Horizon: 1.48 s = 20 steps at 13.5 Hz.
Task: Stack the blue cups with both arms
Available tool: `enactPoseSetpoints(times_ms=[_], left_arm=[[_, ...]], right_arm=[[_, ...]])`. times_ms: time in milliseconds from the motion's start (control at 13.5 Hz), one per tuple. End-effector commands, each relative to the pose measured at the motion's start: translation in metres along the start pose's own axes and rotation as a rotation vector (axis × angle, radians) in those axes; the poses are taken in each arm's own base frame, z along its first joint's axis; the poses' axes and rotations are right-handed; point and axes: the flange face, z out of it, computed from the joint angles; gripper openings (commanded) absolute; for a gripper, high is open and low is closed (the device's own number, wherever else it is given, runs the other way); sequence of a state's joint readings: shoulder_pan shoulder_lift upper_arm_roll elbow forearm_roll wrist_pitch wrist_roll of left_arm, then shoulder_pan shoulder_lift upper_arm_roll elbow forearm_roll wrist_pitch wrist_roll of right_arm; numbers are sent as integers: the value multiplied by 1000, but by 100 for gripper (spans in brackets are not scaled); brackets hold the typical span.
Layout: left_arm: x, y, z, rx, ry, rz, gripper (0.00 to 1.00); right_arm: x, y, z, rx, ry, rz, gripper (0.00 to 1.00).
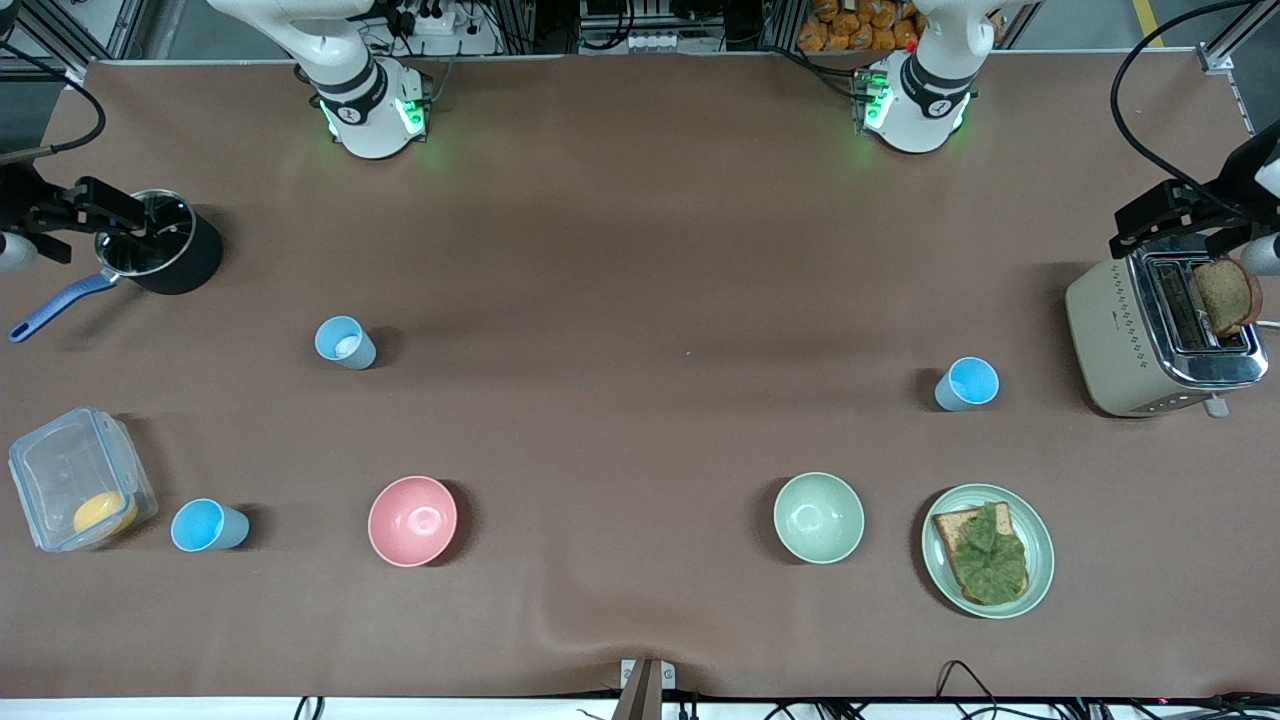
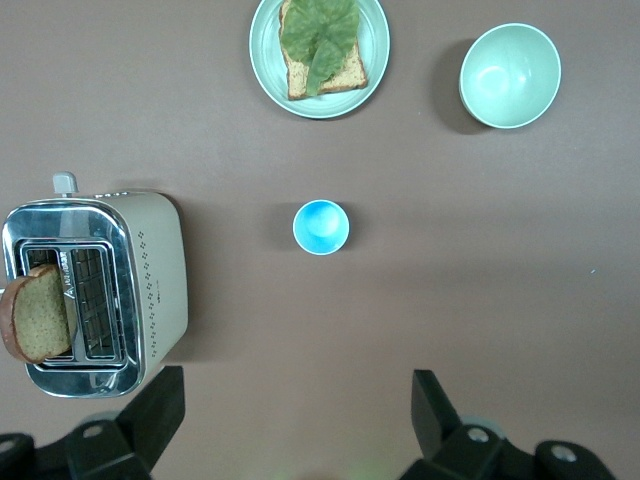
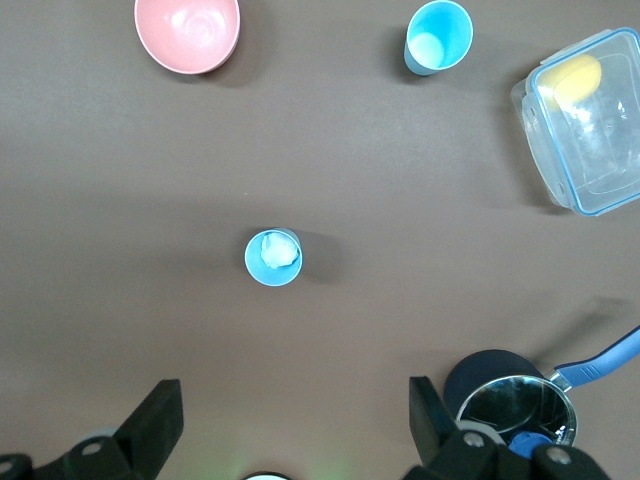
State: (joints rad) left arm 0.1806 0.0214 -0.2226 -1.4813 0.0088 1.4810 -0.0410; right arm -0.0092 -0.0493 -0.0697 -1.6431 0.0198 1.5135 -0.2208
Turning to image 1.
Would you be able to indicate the pale green plate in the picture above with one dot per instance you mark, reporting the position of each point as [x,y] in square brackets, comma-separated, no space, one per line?
[1040,560]

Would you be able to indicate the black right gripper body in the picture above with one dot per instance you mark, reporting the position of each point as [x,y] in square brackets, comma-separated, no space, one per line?
[18,198]

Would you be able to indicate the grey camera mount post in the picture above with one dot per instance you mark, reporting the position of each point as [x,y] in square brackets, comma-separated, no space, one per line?
[640,690]

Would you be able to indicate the green lettuce leaf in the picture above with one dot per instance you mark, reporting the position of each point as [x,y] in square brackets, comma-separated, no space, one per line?
[990,560]

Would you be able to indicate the white power strip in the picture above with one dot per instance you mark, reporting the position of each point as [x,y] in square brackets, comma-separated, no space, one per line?
[432,18]

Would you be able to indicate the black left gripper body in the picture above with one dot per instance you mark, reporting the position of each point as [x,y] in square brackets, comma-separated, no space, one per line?
[1219,197]

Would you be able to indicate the brown bread slice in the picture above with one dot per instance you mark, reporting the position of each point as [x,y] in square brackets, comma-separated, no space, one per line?
[950,525]

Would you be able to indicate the brown table mat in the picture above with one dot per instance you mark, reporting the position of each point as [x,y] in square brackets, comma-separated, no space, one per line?
[640,200]

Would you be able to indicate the pink bowl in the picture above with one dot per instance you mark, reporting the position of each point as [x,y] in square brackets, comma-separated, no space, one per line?
[412,520]

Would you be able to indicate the white electronics box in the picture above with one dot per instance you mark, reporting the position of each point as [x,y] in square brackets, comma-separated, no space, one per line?
[650,42]

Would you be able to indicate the aluminium frame profile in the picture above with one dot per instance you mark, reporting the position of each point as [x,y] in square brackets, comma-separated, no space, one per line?
[125,30]
[1215,58]

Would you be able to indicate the dark toast slice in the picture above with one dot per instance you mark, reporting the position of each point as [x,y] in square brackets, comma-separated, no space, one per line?
[1225,295]

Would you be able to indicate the beige and chrome toaster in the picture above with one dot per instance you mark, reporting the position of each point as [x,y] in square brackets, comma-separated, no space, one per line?
[1115,340]

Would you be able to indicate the yellow round food piece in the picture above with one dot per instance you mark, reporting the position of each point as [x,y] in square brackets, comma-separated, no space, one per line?
[103,513]

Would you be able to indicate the orange bread rolls pile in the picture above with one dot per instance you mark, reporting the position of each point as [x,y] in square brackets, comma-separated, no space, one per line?
[850,25]

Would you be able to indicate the light blue plastic cup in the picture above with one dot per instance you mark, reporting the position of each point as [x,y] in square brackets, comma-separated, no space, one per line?
[968,382]
[200,525]
[340,340]

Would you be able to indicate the clear plastic storage container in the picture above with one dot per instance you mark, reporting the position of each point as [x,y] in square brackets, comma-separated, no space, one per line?
[60,470]

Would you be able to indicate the pale green bowl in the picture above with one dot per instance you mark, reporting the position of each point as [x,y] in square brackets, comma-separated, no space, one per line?
[818,517]

